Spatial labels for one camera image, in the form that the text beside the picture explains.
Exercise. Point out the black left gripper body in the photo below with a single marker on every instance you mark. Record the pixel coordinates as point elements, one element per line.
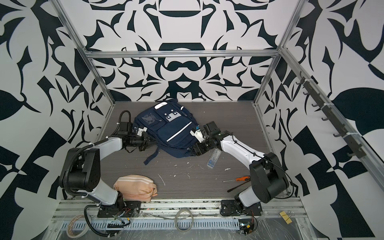
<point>141,142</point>

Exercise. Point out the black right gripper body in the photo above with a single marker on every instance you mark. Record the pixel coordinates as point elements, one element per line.
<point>204,146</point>

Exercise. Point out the navy blue student backpack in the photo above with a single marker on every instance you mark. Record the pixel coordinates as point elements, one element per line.
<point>172,126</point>

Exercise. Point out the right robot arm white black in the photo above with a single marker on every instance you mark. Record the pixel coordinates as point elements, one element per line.
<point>268,178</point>

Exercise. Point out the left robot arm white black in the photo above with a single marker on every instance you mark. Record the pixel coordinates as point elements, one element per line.
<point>81,173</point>

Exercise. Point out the clear plastic pencil case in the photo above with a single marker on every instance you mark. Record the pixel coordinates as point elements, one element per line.
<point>214,158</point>

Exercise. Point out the pink striped pencil pouch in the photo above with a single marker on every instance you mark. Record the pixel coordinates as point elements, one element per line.
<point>136,188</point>

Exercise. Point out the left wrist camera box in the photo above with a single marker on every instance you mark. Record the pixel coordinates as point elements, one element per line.
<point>141,131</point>

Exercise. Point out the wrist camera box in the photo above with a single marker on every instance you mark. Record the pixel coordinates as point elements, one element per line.
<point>198,134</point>
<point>141,131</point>

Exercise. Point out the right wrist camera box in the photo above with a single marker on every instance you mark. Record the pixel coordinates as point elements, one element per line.
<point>198,134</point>

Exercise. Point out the orange handled screwdriver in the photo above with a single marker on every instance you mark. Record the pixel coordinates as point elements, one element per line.
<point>241,179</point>

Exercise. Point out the black handled screwdriver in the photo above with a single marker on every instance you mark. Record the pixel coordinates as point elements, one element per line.
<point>232,189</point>

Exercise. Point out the black wall hook rail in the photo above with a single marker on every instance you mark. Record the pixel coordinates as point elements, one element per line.
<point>334,116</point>

